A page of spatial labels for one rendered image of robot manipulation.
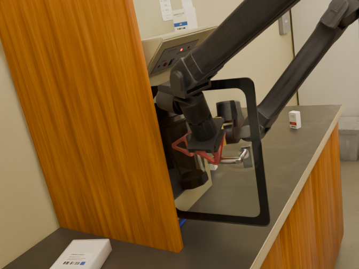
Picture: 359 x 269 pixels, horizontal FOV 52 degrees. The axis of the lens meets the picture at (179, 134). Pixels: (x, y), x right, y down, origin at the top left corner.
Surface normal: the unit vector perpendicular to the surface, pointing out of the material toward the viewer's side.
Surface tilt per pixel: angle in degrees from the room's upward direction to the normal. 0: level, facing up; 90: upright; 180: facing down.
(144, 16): 90
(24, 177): 90
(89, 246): 0
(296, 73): 74
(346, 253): 0
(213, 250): 0
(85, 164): 90
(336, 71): 90
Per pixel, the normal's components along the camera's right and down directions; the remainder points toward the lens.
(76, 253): -0.18, -0.94
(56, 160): -0.51, 0.35
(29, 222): 0.84, 0.01
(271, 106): -0.44, -0.03
